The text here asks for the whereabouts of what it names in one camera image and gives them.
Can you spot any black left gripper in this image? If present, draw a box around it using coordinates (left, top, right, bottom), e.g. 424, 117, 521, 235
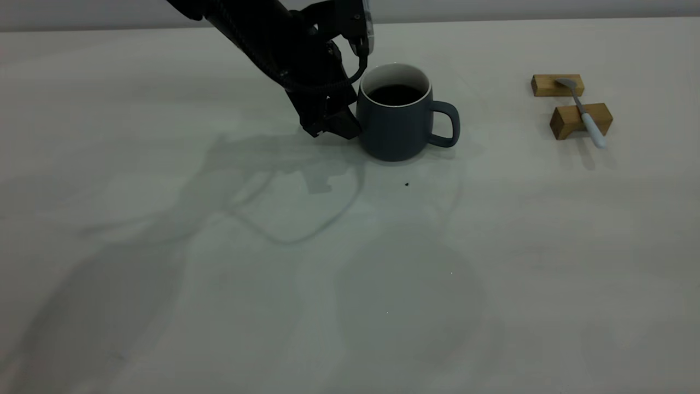
284, 41, 363, 140

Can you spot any dark grey mug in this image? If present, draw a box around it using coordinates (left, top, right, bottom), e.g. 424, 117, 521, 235
355, 63, 461, 163

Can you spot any spoon with pale blue handle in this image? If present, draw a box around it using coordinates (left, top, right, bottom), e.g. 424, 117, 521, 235
555, 78, 607, 149

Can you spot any dark coffee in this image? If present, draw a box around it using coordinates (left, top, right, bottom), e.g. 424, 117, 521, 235
367, 84, 424, 106

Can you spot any rectangular wooden block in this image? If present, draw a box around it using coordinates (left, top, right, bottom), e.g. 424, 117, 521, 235
531, 74, 585, 98

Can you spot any arched wooden block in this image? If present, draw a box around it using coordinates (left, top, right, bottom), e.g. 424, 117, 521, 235
550, 102, 614, 141

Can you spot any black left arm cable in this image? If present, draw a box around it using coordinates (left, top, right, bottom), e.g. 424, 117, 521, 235
202, 0, 370, 94

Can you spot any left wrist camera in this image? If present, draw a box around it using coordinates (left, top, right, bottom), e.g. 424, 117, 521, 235
298, 0, 375, 55

